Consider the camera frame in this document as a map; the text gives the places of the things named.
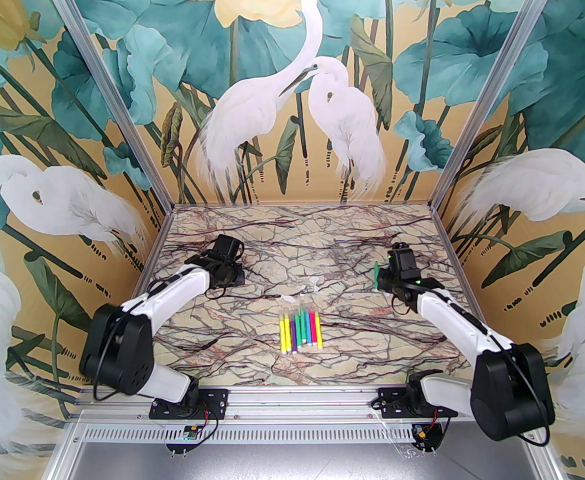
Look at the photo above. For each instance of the aluminium slotted frame rail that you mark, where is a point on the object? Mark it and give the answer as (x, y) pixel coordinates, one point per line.
(302, 403)

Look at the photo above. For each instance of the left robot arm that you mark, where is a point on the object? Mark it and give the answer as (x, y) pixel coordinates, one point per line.
(172, 293)

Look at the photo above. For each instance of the perforated metal panel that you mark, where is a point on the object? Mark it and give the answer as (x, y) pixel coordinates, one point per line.
(297, 434)

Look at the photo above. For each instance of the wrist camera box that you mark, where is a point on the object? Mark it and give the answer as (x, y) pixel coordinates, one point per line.
(227, 247)
(402, 257)

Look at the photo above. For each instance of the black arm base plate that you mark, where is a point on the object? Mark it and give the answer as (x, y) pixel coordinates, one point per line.
(215, 400)
(390, 400)

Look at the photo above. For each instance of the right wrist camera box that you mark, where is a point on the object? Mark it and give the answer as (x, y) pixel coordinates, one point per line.
(402, 257)

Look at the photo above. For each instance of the pink-red marker pen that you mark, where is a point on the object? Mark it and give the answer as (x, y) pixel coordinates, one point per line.
(313, 329)

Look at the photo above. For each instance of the yellow marker pen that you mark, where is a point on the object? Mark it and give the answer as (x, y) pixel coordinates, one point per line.
(284, 335)
(319, 330)

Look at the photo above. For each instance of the aluminium frame bar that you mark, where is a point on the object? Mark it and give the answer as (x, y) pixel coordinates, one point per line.
(66, 450)
(547, 463)

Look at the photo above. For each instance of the grey metal sheet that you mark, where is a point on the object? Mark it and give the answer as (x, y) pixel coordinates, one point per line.
(297, 463)

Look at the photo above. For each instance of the aluminium frame post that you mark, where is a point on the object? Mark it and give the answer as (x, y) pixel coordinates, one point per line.
(493, 93)
(114, 93)

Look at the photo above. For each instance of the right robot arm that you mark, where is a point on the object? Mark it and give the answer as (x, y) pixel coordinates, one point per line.
(452, 318)

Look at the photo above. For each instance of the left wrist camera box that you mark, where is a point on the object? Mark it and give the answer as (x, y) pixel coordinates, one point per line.
(227, 247)

